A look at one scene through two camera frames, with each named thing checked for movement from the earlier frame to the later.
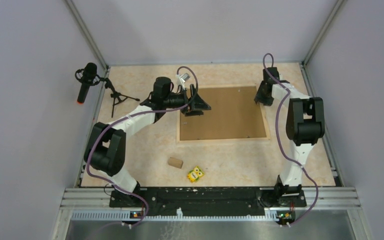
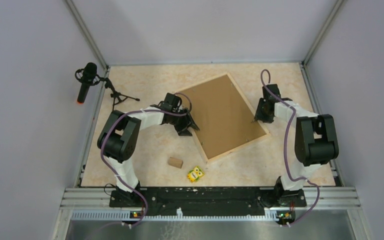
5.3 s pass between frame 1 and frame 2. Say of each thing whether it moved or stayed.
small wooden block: stayed
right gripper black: moved
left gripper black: moved
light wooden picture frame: moved
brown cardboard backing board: moved
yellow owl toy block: stayed
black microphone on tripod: stayed
